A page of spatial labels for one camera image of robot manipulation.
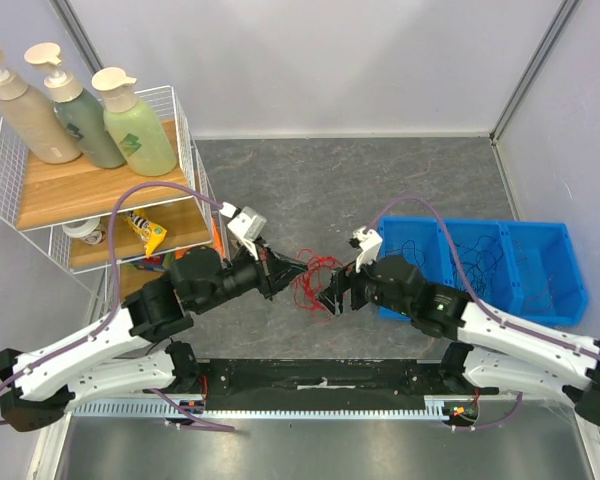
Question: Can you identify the red wire bundle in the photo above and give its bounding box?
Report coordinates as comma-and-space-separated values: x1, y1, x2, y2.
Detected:
289, 253, 346, 324

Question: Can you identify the blue green box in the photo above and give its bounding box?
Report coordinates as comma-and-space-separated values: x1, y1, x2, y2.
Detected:
129, 252, 175, 273

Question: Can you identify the orange snack box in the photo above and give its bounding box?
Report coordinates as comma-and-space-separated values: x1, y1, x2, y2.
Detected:
211, 219, 227, 259

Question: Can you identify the beige pump bottle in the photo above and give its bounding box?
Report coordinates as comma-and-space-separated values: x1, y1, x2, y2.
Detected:
0, 46, 81, 165

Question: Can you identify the white round cup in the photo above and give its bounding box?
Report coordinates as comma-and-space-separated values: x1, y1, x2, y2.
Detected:
62, 217, 106, 246

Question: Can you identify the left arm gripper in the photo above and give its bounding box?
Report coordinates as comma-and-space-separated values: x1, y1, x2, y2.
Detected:
194, 235, 309, 314

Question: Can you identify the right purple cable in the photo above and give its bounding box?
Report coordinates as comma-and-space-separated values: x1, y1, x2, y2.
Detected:
367, 195, 600, 431

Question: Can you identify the yellow snack bag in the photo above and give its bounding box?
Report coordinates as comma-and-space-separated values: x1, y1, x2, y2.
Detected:
121, 209, 167, 257

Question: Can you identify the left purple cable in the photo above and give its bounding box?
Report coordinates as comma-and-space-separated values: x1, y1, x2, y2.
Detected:
0, 181, 237, 432

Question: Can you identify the purple cable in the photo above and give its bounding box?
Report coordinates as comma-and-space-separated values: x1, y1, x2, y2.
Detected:
0, 181, 237, 432
367, 195, 600, 431

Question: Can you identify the dark green pump bottle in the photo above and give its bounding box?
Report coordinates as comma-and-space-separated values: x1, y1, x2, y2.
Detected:
24, 42, 126, 169

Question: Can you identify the white wire shelf rack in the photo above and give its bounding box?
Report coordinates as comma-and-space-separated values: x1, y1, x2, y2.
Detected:
0, 84, 226, 316

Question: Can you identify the light green pump bottle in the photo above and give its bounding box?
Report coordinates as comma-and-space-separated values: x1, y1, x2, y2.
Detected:
91, 67, 178, 177

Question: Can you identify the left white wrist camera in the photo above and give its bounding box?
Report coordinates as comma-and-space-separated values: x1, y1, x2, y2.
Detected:
219, 202, 267, 260

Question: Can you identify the thin black wire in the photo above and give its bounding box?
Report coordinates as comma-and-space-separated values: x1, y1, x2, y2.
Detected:
394, 232, 506, 306

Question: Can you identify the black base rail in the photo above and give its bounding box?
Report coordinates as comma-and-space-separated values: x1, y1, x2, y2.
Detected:
142, 357, 486, 412

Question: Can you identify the blue plastic bin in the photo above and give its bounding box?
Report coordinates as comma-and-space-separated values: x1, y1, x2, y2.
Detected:
378, 216, 588, 328

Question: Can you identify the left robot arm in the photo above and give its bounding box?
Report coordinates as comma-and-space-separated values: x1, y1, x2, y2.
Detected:
0, 244, 308, 432

